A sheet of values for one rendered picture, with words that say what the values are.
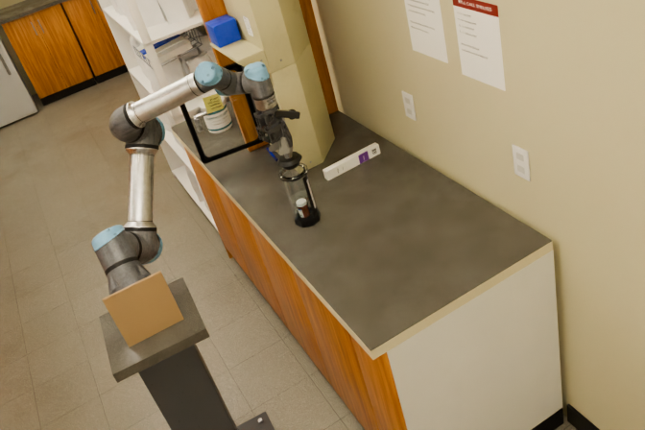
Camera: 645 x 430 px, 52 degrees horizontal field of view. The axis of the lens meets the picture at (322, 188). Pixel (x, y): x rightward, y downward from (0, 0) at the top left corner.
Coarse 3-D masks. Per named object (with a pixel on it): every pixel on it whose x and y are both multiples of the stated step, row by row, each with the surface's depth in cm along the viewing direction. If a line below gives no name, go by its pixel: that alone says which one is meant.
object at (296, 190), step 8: (296, 168) 245; (304, 168) 240; (280, 176) 240; (288, 176) 245; (296, 176) 237; (304, 176) 238; (288, 184) 239; (296, 184) 239; (288, 192) 242; (296, 192) 240; (304, 192) 241; (296, 200) 242; (304, 200) 243; (296, 208) 245; (304, 208) 244; (296, 216) 248; (304, 216) 246; (312, 216) 247
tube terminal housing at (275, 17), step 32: (224, 0) 268; (256, 0) 243; (288, 0) 255; (256, 32) 250; (288, 32) 254; (288, 64) 259; (288, 96) 264; (320, 96) 284; (288, 128) 270; (320, 128) 283; (320, 160) 284
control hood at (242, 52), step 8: (240, 40) 267; (216, 48) 267; (224, 48) 264; (232, 48) 262; (240, 48) 259; (248, 48) 257; (256, 48) 255; (232, 56) 254; (240, 56) 252; (248, 56) 250; (256, 56) 251; (264, 56) 253; (240, 64) 250; (248, 64) 251
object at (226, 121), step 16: (208, 96) 285; (224, 96) 287; (240, 96) 289; (192, 112) 286; (208, 112) 288; (224, 112) 290; (240, 112) 293; (208, 128) 291; (224, 128) 294; (240, 128) 296; (208, 144) 295; (224, 144) 297; (240, 144) 300
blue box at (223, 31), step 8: (224, 16) 268; (208, 24) 265; (216, 24) 262; (224, 24) 262; (232, 24) 264; (208, 32) 269; (216, 32) 262; (224, 32) 263; (232, 32) 265; (216, 40) 264; (224, 40) 265; (232, 40) 266
